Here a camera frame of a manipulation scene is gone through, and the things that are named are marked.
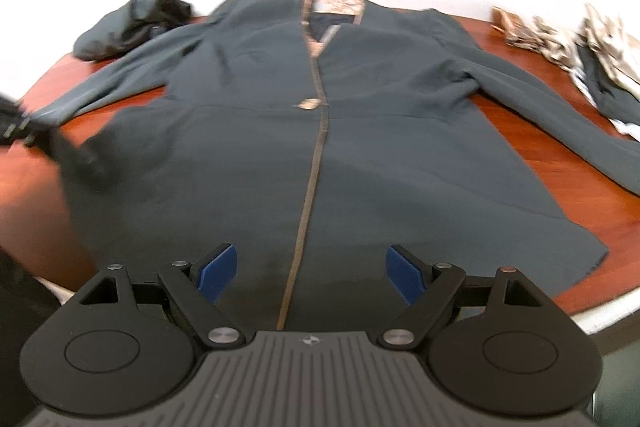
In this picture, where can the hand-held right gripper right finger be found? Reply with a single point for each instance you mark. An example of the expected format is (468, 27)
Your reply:
(405, 274)

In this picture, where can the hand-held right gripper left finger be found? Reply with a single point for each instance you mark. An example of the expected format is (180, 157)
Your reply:
(216, 274)

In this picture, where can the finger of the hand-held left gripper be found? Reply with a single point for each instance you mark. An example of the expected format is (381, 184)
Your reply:
(15, 119)

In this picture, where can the dark grey jacket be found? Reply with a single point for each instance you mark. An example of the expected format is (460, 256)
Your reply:
(240, 132)

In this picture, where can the dark grey bundled pants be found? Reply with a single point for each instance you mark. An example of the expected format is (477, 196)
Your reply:
(125, 27)

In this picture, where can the grey and beige garment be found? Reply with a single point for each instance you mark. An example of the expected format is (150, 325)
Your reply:
(612, 57)

